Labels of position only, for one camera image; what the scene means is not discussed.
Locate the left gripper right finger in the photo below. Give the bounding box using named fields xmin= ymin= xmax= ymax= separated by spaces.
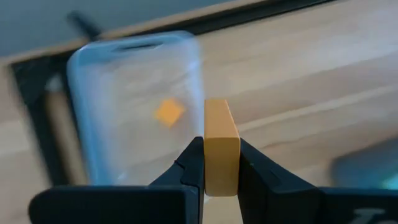
xmin=238 ymin=138 xmax=398 ymax=224

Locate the clear plastic container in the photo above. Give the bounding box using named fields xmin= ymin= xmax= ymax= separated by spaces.
xmin=66 ymin=30 xmax=205 ymax=187

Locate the smoky grey plastic container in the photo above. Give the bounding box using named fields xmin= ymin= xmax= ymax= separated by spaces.
xmin=329 ymin=136 xmax=398 ymax=191

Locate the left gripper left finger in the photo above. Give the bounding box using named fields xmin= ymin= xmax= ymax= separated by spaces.
xmin=29 ymin=136 xmax=205 ymax=224

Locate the orange block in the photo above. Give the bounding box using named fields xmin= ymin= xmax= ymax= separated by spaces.
xmin=203 ymin=98 xmax=241 ymax=197
xmin=154 ymin=98 xmax=187 ymax=128

